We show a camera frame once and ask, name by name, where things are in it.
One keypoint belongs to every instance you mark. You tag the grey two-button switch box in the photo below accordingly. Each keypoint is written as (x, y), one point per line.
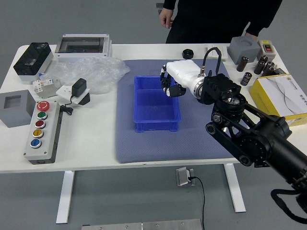
(266, 49)

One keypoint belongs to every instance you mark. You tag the person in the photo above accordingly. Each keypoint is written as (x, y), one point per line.
(211, 21)

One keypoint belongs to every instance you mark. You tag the person's right forearm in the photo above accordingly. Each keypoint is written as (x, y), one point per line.
(169, 4)

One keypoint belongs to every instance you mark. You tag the black power adapter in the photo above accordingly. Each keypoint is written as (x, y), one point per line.
(78, 87)

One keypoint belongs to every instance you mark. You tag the yellow white cardboard box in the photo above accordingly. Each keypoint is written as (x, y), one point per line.
(271, 95)

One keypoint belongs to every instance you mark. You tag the white table leg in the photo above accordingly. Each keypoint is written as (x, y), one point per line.
(65, 196)
(235, 189)

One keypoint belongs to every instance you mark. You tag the small metal floor plate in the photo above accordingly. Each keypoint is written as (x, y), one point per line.
(160, 4)
(160, 12)

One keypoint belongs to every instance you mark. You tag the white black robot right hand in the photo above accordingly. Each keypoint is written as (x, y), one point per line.
(184, 72)

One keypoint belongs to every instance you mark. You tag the grey block with round recess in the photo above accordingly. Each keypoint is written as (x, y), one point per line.
(242, 50)

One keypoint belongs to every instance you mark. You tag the white wall socket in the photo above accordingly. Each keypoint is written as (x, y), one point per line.
(63, 91)

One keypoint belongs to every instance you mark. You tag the black table control panel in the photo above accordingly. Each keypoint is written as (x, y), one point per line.
(259, 165)

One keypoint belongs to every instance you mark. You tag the large metal plate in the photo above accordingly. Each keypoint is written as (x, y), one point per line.
(144, 225)

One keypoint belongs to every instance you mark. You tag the dark cylindrical capacitor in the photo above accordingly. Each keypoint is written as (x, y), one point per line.
(246, 78)

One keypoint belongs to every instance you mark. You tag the small black flat component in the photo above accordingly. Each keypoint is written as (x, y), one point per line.
(280, 71)

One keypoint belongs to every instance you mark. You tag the grey-blue mat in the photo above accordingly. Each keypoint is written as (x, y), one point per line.
(148, 148)

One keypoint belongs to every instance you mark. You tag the grey cube with square recess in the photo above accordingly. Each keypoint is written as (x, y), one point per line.
(16, 112)

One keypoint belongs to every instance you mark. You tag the clear-lid distribution box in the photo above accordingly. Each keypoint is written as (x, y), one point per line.
(81, 46)

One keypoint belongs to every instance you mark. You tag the white wall switch panel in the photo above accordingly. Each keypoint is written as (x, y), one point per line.
(224, 52)

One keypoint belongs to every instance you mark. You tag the black-lid enclosure box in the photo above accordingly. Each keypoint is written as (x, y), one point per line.
(31, 62)

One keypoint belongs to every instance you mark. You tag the five-button control box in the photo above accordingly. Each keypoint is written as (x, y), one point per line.
(40, 134)

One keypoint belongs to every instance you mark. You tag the clear plastic bag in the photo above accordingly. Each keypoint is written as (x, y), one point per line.
(96, 72)

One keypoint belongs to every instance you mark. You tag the person's right hand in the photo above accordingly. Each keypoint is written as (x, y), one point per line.
(166, 18)

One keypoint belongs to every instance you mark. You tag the blue plastic box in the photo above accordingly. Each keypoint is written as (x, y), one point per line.
(153, 110)

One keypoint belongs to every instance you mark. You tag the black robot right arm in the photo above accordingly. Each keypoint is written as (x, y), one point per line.
(263, 134)

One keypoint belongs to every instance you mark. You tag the black round nut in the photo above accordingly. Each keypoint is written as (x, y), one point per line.
(187, 54)

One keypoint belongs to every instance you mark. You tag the person's left forearm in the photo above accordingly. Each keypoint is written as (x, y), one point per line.
(263, 16)

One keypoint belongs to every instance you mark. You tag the metal floor socket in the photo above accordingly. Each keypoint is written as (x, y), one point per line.
(183, 176)

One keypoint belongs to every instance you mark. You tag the white circuit breaker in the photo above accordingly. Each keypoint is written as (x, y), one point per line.
(46, 87)

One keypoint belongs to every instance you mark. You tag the person's left hand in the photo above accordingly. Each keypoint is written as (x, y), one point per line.
(251, 36)

